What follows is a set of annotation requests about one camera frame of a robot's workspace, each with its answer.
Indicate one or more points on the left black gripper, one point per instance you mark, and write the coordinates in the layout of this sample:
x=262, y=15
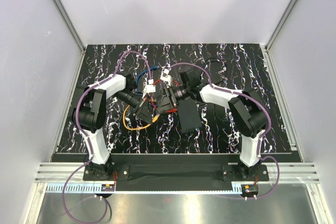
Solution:
x=143, y=112

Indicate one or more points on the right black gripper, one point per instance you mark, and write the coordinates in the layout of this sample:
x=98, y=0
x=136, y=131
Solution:
x=168, y=100

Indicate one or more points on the black network switch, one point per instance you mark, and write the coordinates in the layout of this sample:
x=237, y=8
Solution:
x=188, y=116

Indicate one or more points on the black power adapter with cord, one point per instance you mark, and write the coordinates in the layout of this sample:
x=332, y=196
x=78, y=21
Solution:
x=212, y=92

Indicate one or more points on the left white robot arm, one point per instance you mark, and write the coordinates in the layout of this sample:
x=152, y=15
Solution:
x=89, y=114

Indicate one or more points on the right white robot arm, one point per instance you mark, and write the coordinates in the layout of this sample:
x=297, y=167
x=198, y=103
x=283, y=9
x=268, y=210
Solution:
x=247, y=109

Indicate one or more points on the left small connector board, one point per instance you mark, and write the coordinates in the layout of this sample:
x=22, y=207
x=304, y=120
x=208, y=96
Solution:
x=108, y=187

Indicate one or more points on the small connector board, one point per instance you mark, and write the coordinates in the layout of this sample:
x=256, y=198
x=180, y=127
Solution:
x=250, y=189
x=108, y=187

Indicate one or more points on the right small connector board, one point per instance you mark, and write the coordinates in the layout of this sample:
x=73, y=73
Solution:
x=250, y=189

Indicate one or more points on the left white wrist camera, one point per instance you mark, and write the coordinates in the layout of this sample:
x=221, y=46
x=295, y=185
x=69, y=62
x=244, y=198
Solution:
x=149, y=88

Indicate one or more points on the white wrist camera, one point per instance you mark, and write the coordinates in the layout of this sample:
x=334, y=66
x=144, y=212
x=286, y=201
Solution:
x=149, y=88
x=166, y=77

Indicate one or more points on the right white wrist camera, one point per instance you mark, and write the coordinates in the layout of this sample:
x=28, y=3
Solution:
x=166, y=77

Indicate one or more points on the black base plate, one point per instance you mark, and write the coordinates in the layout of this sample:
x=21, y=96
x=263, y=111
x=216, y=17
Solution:
x=226, y=167

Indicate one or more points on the white slotted cable duct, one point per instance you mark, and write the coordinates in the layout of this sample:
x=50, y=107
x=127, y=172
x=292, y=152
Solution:
x=90, y=188

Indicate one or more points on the aluminium front rail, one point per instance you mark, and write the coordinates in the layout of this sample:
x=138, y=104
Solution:
x=59, y=172

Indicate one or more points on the left aluminium frame post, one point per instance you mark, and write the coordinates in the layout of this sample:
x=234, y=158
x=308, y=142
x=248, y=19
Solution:
x=69, y=24

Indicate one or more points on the aluminium frame post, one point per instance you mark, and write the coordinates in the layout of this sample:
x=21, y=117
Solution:
x=286, y=14
x=69, y=24

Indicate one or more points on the right aluminium frame post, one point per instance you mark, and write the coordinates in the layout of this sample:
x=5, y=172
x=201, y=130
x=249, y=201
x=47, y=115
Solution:
x=286, y=14

